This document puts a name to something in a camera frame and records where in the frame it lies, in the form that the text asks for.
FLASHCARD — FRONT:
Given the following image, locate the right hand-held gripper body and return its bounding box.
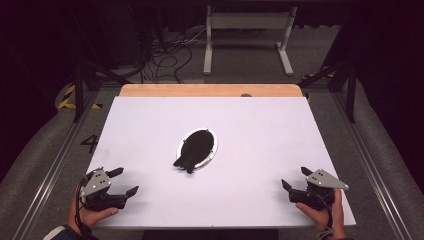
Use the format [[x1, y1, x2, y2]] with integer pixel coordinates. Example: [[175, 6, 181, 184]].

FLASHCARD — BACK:
[[288, 168, 350, 212]]

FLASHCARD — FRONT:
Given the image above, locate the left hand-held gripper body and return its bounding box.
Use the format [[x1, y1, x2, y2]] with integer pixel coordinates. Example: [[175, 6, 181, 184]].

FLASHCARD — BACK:
[[79, 167, 129, 212]]

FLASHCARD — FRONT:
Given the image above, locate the oval silver-rimmed mirror black stand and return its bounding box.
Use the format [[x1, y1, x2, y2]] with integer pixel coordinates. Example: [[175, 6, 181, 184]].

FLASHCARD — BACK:
[[172, 127, 219, 175]]

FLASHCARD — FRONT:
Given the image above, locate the person's left hand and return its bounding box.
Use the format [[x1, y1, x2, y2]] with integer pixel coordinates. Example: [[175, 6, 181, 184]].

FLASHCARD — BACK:
[[67, 196, 120, 236]]

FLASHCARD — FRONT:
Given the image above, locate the person's right hand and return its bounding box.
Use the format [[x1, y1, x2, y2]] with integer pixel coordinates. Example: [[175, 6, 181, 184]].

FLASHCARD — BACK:
[[295, 188, 348, 240]]

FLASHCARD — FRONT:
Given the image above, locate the white board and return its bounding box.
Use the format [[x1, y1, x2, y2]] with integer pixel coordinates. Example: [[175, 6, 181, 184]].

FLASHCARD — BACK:
[[84, 96, 357, 230]]

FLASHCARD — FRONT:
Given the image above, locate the black metal stand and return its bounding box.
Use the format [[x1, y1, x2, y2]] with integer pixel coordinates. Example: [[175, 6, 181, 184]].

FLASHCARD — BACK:
[[69, 6, 134, 124], [297, 6, 361, 124]]

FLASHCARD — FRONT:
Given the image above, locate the wooden table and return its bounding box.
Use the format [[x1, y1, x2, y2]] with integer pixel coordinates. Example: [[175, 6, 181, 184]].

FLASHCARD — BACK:
[[118, 83, 304, 98]]

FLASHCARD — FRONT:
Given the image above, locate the left hand-held gripper cable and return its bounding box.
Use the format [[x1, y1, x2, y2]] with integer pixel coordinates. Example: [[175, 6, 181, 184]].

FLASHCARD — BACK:
[[74, 177, 94, 238]]

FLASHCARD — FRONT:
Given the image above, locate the hand-held gripper cable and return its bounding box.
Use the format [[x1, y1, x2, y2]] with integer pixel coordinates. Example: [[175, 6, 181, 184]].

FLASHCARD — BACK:
[[74, 177, 94, 238], [311, 189, 336, 240]]

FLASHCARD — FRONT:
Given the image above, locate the right hand-held gripper cable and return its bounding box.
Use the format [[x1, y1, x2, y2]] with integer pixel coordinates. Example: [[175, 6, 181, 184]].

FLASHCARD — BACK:
[[311, 189, 336, 240]]

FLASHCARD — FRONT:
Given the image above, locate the aluminium floor rail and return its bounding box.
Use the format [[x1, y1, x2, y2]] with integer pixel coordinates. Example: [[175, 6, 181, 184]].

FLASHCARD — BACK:
[[12, 89, 101, 240], [329, 89, 414, 240]]

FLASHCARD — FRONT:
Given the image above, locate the tangle of black floor cables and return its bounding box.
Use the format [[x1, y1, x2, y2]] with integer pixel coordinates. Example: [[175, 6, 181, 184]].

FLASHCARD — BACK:
[[138, 28, 208, 85]]

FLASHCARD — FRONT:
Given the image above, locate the white metal desk frame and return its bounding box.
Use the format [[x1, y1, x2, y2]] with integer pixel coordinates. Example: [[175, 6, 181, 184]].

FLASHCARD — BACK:
[[202, 4, 299, 77]]

